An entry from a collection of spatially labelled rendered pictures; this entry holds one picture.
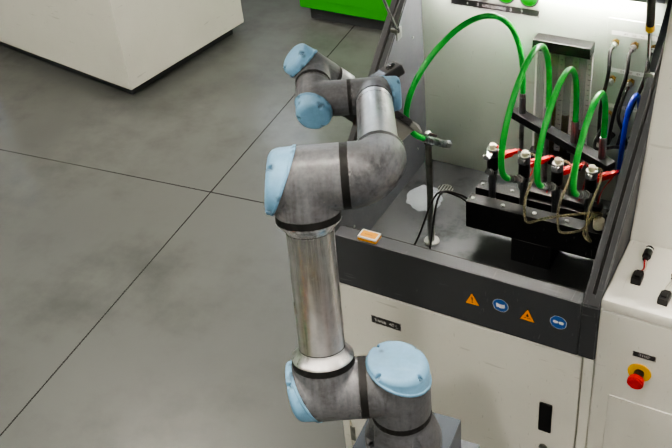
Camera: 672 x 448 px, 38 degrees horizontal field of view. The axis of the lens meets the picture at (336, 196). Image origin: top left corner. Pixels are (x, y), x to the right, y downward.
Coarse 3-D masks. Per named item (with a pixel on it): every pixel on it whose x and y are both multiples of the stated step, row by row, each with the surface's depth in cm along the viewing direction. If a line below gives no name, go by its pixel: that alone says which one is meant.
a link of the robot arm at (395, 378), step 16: (384, 352) 179; (400, 352) 179; (416, 352) 179; (368, 368) 176; (384, 368) 176; (400, 368) 176; (416, 368) 176; (368, 384) 176; (384, 384) 174; (400, 384) 173; (416, 384) 174; (368, 400) 176; (384, 400) 176; (400, 400) 175; (416, 400) 176; (368, 416) 178; (384, 416) 179; (400, 416) 178; (416, 416) 179
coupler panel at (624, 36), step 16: (608, 32) 230; (624, 32) 228; (640, 32) 226; (656, 32) 224; (608, 48) 232; (624, 48) 230; (640, 48) 228; (624, 64) 233; (640, 64) 231; (640, 80) 233; (608, 96) 240; (608, 112) 241; (624, 112) 240; (608, 128) 245
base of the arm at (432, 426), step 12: (372, 420) 186; (432, 420) 185; (372, 432) 187; (384, 432) 182; (396, 432) 181; (408, 432) 181; (420, 432) 182; (432, 432) 185; (372, 444) 189; (384, 444) 184; (396, 444) 182; (408, 444) 182; (420, 444) 183; (432, 444) 185
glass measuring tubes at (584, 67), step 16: (560, 48) 235; (576, 48) 233; (592, 48) 232; (544, 64) 241; (560, 64) 240; (576, 64) 238; (592, 64) 237; (544, 80) 245; (544, 96) 248; (560, 96) 246; (560, 112) 248; (560, 128) 251
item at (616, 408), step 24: (648, 144) 212; (648, 168) 214; (648, 192) 215; (648, 216) 217; (648, 240) 219; (600, 312) 209; (600, 336) 213; (624, 336) 209; (648, 336) 206; (600, 360) 217; (624, 360) 213; (648, 360) 210; (600, 384) 221; (624, 384) 217; (648, 384) 214; (600, 408) 226; (624, 408) 221; (648, 408) 218; (600, 432) 230; (624, 432) 226; (648, 432) 222
